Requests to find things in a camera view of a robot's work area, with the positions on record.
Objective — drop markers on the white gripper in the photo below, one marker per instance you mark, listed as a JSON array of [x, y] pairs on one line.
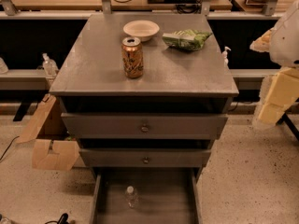
[[286, 44]]

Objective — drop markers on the clear plastic water bottle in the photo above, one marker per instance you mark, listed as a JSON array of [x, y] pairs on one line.
[[132, 197]]

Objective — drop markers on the white pump dispenser bottle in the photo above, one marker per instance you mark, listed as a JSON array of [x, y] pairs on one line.
[[225, 54]]

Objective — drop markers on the grey drawer cabinet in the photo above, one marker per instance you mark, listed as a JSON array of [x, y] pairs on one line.
[[174, 82]]

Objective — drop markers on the open grey bottom drawer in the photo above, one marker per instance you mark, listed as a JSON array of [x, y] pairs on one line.
[[166, 196]]

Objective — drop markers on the grey middle drawer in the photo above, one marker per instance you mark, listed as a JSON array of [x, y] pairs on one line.
[[144, 157]]

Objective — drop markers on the clear bottle on left shelf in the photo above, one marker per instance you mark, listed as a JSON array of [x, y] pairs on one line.
[[50, 66]]

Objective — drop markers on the black chair leg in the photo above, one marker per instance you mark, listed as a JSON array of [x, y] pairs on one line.
[[285, 119]]

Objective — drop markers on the green chip bag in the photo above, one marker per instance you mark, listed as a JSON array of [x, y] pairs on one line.
[[190, 40]]

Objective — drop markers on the white paper bowl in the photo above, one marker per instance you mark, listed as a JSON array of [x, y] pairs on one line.
[[144, 30]]

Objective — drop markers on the gold soda can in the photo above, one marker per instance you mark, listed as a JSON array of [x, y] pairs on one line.
[[132, 57]]

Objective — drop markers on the brown cardboard box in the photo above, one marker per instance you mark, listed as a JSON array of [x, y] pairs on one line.
[[54, 148]]

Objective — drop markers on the black object on floor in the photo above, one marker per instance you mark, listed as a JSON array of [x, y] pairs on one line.
[[62, 220]]

